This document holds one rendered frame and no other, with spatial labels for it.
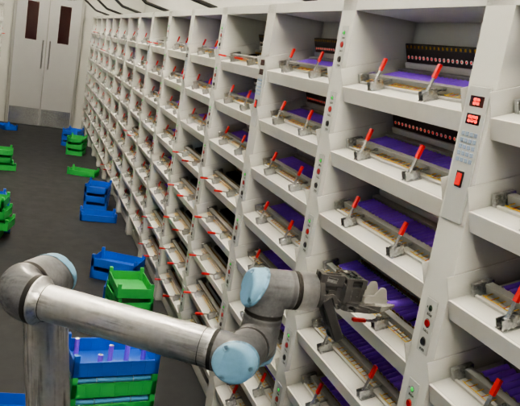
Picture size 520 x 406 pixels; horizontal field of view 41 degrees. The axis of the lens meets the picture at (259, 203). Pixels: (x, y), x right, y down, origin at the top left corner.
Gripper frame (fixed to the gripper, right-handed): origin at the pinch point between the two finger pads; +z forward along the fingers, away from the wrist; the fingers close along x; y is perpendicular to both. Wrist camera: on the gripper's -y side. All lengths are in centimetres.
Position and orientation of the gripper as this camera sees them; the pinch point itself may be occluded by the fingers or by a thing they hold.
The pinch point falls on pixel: (386, 306)
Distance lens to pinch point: 172.4
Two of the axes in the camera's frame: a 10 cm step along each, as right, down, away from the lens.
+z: 9.3, 1.2, 3.4
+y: 2.0, -9.6, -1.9
